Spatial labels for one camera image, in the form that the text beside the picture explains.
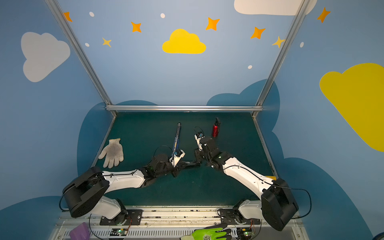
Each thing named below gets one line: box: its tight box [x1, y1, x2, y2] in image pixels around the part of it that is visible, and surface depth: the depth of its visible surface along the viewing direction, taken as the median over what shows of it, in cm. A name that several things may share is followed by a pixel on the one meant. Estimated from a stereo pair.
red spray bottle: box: [212, 117, 221, 138], surface depth 104 cm
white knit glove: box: [98, 138, 124, 169], surface depth 100 cm
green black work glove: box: [179, 223, 232, 240], surface depth 70 cm
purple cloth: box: [69, 222, 91, 240], surface depth 71 cm
